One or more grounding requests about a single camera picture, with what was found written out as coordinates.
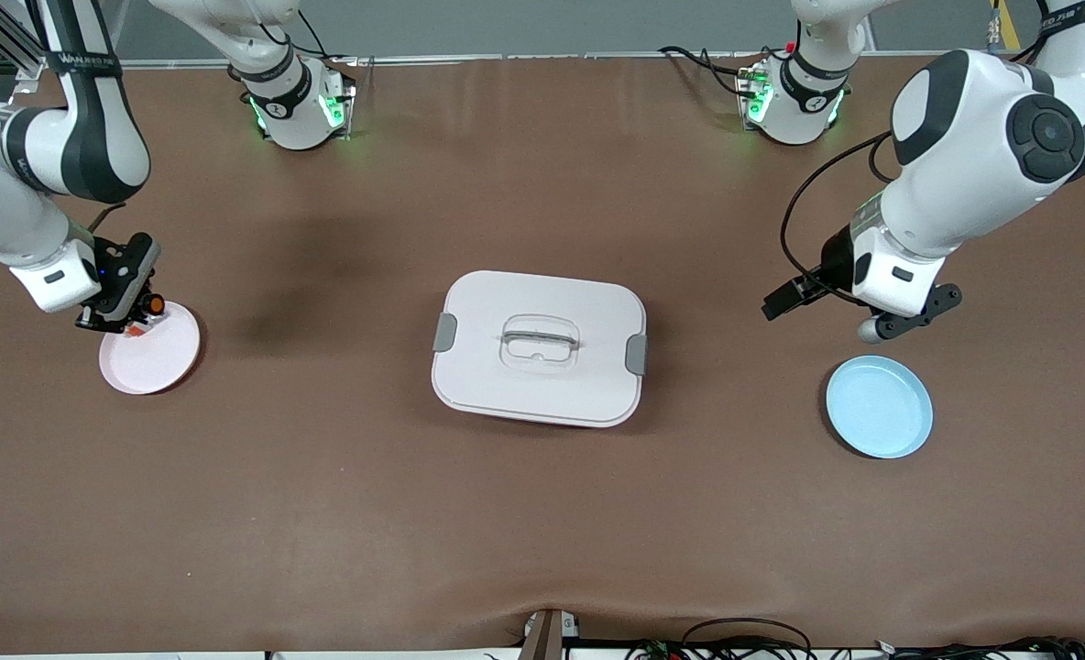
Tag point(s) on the orange push-button switch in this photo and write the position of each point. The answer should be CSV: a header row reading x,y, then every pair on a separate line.
x,y
154,304

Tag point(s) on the white lidded storage box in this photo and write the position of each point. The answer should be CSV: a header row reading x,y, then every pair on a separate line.
x,y
542,394

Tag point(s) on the silver table edge rail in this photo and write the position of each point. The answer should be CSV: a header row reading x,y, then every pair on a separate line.
x,y
506,58

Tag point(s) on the grey box latch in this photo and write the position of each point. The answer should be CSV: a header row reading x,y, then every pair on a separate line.
x,y
637,355
444,332

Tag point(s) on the pink round plate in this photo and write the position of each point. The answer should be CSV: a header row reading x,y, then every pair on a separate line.
x,y
153,367

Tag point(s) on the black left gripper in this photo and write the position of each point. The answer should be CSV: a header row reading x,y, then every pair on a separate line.
x,y
834,261

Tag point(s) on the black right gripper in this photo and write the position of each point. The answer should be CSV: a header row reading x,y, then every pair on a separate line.
x,y
126,278

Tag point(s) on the brown table cover mat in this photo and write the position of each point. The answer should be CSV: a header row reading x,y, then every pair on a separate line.
x,y
323,513

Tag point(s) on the light blue round plate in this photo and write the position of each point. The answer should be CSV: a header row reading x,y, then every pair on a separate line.
x,y
877,408

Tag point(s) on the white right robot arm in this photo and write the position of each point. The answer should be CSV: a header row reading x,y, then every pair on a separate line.
x,y
11,211

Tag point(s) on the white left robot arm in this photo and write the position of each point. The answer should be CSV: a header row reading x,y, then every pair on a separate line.
x,y
964,165

